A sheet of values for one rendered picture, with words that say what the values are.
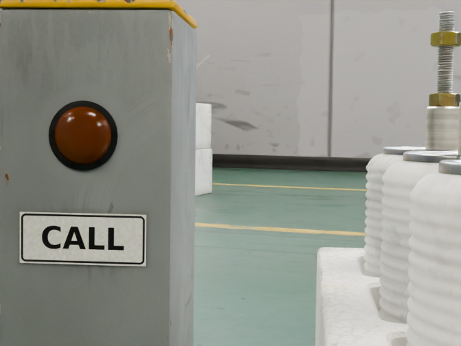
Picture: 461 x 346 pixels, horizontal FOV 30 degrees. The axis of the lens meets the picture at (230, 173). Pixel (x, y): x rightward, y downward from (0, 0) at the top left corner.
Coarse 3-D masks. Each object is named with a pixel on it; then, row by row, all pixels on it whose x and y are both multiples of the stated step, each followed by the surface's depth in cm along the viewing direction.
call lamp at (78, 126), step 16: (80, 112) 33; (96, 112) 33; (64, 128) 33; (80, 128) 33; (96, 128) 33; (64, 144) 33; (80, 144) 33; (96, 144) 33; (80, 160) 33; (96, 160) 33
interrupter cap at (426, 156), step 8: (408, 152) 42; (416, 152) 45; (424, 152) 45; (432, 152) 46; (440, 152) 46; (448, 152) 46; (456, 152) 46; (408, 160) 42; (416, 160) 41; (424, 160) 41; (432, 160) 40; (440, 160) 40
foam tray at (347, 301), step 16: (320, 256) 59; (336, 256) 58; (352, 256) 58; (320, 272) 53; (336, 272) 52; (352, 272) 52; (320, 288) 48; (336, 288) 46; (352, 288) 47; (368, 288) 47; (320, 304) 46; (336, 304) 42; (352, 304) 42; (368, 304) 42; (320, 320) 45; (336, 320) 39; (352, 320) 39; (368, 320) 39; (320, 336) 44; (336, 336) 36; (352, 336) 36; (368, 336) 36; (384, 336) 36; (400, 336) 37
